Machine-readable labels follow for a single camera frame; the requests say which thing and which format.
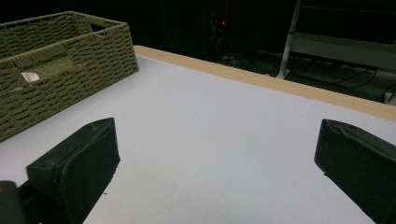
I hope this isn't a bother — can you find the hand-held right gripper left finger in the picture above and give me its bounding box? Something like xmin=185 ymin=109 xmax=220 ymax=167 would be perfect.
xmin=25 ymin=117 xmax=121 ymax=224

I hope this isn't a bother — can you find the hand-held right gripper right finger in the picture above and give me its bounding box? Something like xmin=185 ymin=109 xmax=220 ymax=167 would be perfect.
xmin=314 ymin=119 xmax=396 ymax=224

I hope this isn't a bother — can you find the white label tag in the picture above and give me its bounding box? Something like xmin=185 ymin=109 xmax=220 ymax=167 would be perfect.
xmin=21 ymin=72 xmax=41 ymax=84

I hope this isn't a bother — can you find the green woven basket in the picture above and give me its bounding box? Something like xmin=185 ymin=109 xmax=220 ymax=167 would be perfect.
xmin=0 ymin=10 xmax=140 ymax=143

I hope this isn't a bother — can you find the white metal stand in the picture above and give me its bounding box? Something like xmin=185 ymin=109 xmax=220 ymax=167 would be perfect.
xmin=276 ymin=0 xmax=396 ymax=80

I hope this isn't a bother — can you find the dark equipment with red light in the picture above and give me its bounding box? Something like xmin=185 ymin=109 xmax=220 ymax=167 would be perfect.
xmin=199 ymin=0 xmax=237 ymax=63

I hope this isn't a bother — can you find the black floor cable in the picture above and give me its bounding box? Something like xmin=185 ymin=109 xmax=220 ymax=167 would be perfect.
xmin=292 ymin=66 xmax=396 ymax=102

